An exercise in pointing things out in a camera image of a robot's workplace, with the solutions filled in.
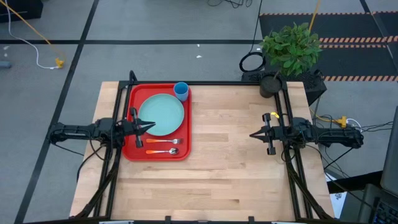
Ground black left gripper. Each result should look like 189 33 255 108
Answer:
121 107 156 149

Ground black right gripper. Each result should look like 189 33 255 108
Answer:
249 113 290 156

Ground teal round plate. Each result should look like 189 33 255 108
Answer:
137 93 185 137

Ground metal fork with orange handle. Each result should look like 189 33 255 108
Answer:
146 138 183 145

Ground metal spoon with orange handle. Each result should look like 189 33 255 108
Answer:
145 147 180 156

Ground blue plastic cup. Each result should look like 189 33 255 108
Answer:
173 82 190 103

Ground red plastic tray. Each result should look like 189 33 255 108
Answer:
122 83 193 162

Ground black plant pot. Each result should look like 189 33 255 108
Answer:
259 74 283 99

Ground black perforated box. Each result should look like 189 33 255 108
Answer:
241 70 328 106

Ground green leafy potted plant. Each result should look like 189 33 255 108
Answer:
259 22 323 78

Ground white paper sheet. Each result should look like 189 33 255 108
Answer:
325 172 348 219

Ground black hazard-striped floor mat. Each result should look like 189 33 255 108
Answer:
259 11 398 82

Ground computer monitor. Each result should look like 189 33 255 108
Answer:
381 105 398 197

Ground black keyboard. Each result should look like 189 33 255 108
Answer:
371 198 398 224

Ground coiled black cable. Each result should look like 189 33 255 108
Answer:
238 51 267 73

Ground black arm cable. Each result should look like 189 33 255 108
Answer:
323 146 356 170
76 141 107 184

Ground white power cable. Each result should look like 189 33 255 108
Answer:
346 118 363 132

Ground black hanging cable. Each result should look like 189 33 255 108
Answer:
253 0 264 54

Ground white floor cable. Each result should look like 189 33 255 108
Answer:
4 0 60 70

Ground black floor cable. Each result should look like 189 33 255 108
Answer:
206 0 253 9

